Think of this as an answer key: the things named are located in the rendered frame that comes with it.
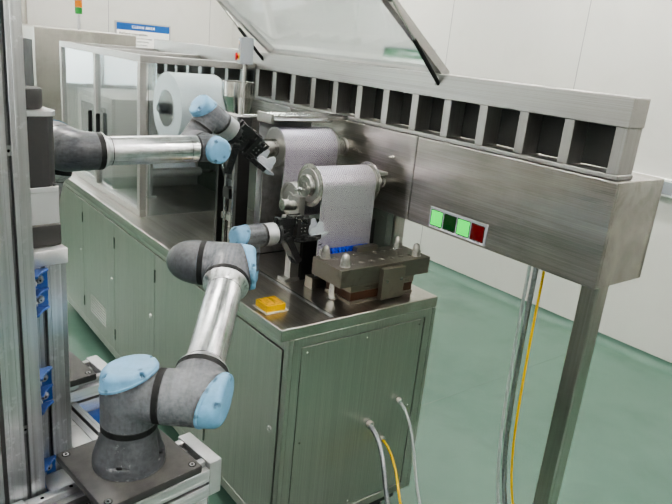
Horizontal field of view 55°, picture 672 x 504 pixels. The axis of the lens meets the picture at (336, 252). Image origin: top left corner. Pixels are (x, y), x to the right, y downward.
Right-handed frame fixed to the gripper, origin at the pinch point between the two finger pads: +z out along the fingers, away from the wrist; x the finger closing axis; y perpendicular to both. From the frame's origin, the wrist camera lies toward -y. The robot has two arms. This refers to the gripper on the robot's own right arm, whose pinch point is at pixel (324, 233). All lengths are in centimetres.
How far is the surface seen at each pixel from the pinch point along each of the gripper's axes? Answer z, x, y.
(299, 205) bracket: -6.2, 7.1, 8.7
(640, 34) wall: 263, 46, 86
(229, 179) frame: -13.0, 44.6, 10.0
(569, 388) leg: 46, -75, -34
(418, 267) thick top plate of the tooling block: 27.8, -19.9, -9.4
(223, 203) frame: -15.4, 44.0, 1.0
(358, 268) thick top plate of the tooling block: 0.1, -19.8, -6.1
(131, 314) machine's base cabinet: -29, 102, -66
